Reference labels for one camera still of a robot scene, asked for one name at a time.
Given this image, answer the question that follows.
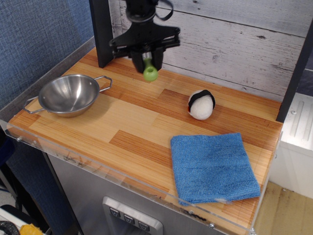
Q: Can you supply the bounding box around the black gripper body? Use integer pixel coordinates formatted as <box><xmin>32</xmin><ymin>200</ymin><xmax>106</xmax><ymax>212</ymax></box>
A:
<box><xmin>109</xmin><ymin>0</ymin><xmax>180</xmax><ymax>58</ymax></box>

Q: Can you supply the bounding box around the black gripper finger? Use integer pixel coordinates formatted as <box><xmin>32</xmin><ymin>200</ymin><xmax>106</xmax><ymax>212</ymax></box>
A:
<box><xmin>152</xmin><ymin>47</ymin><xmax>163</xmax><ymax>71</ymax></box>
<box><xmin>130</xmin><ymin>51</ymin><xmax>144</xmax><ymax>73</ymax></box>

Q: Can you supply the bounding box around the green handled grey spatula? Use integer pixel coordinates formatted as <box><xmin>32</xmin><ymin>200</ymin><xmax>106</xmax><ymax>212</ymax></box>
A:
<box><xmin>143</xmin><ymin>58</ymin><xmax>158</xmax><ymax>82</ymax></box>

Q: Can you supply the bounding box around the blue towel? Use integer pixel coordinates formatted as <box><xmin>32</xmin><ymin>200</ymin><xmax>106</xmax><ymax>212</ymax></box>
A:
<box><xmin>170</xmin><ymin>133</ymin><xmax>261</xmax><ymax>206</ymax></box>

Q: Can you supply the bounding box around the white black sushi toy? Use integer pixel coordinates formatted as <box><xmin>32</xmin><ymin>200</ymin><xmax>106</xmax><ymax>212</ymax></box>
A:
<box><xmin>188</xmin><ymin>90</ymin><xmax>216</xmax><ymax>120</ymax></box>

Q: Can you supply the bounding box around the silver button panel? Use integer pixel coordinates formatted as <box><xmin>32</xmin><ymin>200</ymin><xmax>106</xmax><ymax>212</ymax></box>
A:
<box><xmin>102</xmin><ymin>196</ymin><xmax>163</xmax><ymax>235</ymax></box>

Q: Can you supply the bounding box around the white appliance at right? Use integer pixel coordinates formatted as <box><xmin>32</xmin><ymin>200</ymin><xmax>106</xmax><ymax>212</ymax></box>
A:
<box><xmin>269</xmin><ymin>93</ymin><xmax>313</xmax><ymax>198</ymax></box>

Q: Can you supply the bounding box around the clear acrylic front guard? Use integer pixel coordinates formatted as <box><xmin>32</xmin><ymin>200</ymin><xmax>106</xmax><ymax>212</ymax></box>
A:
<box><xmin>0</xmin><ymin>119</ymin><xmax>284</xmax><ymax>235</ymax></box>

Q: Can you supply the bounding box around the yellow object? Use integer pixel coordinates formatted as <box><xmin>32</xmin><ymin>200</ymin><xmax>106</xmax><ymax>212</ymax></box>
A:
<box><xmin>20</xmin><ymin>224</ymin><xmax>44</xmax><ymax>235</ymax></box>

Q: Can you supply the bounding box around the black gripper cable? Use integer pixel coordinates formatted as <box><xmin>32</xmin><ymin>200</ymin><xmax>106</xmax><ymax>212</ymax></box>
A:
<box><xmin>154</xmin><ymin>0</ymin><xmax>174</xmax><ymax>22</ymax></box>

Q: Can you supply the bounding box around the dark left post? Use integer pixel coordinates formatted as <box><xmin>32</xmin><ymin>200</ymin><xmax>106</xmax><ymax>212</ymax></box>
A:
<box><xmin>89</xmin><ymin>0</ymin><xmax>113</xmax><ymax>68</ymax></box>

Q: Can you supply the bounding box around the dark post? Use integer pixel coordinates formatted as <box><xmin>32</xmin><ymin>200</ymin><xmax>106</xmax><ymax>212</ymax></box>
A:
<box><xmin>89</xmin><ymin>0</ymin><xmax>113</xmax><ymax>68</ymax></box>
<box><xmin>276</xmin><ymin>22</ymin><xmax>313</xmax><ymax>123</ymax></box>

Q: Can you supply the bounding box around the steel bowl with handles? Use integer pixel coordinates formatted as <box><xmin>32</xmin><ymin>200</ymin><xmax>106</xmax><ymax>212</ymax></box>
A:
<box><xmin>23</xmin><ymin>74</ymin><xmax>113</xmax><ymax>118</ymax></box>

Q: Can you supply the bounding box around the dark right post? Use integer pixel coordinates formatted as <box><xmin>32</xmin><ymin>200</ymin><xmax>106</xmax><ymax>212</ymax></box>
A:
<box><xmin>276</xmin><ymin>22</ymin><xmax>313</xmax><ymax>123</ymax></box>

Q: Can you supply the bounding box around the black braided cable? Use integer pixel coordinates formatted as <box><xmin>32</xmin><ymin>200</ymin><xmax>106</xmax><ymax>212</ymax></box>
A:
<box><xmin>0</xmin><ymin>220</ymin><xmax>20</xmax><ymax>235</ymax></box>

